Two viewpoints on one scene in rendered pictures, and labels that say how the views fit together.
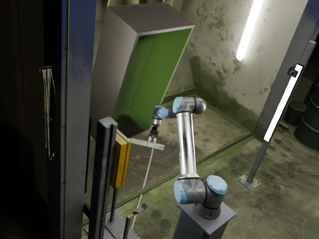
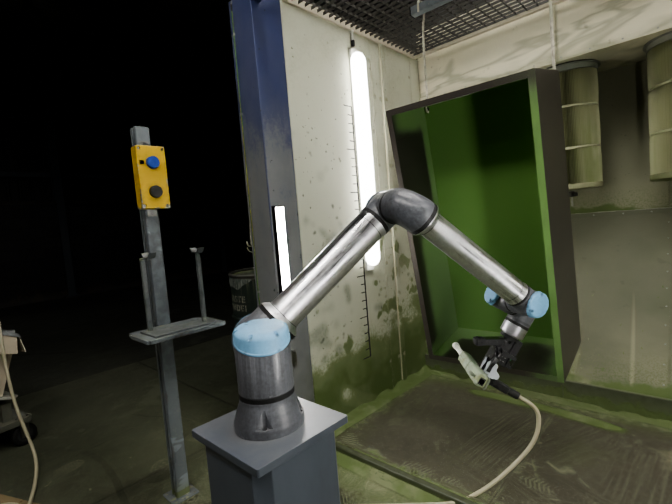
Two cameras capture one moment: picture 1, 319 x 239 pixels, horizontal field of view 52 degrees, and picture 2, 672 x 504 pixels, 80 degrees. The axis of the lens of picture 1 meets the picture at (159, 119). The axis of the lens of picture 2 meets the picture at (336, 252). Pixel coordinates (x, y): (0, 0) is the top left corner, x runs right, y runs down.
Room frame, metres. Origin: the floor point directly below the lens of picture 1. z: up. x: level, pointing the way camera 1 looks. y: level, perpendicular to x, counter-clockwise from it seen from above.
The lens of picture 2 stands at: (1.88, -1.52, 1.17)
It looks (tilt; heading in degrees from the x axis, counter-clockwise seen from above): 4 degrees down; 92
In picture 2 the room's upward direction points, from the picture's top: 5 degrees counter-clockwise
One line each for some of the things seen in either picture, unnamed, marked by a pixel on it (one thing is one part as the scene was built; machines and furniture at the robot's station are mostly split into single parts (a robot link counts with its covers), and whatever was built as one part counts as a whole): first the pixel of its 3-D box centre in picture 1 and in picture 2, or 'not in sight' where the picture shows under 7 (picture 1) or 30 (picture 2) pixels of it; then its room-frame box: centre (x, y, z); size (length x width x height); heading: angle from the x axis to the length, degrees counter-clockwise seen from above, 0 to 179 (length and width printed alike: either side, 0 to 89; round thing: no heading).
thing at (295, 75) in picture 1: (294, 72); not in sight; (2.72, -1.07, 1.35); 0.09 x 0.07 x 0.07; 49
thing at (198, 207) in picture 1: (209, 204); (268, 404); (1.62, -0.46, 0.69); 0.19 x 0.19 x 0.10
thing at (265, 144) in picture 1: (276, 122); not in sight; (2.73, -1.11, 0.82); 0.05 x 0.05 x 1.64; 49
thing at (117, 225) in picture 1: (121, 216); (175, 289); (1.15, 0.09, 0.95); 0.26 x 0.15 x 0.32; 49
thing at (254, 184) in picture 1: (248, 181); not in sight; (2.73, -1.11, 0.01); 0.20 x 0.20 x 0.01; 49
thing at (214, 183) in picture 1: (212, 190); (263, 355); (1.62, -0.46, 0.83); 0.17 x 0.15 x 0.18; 109
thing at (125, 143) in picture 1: (114, 159); (150, 178); (1.07, 0.16, 1.42); 0.12 x 0.06 x 0.26; 49
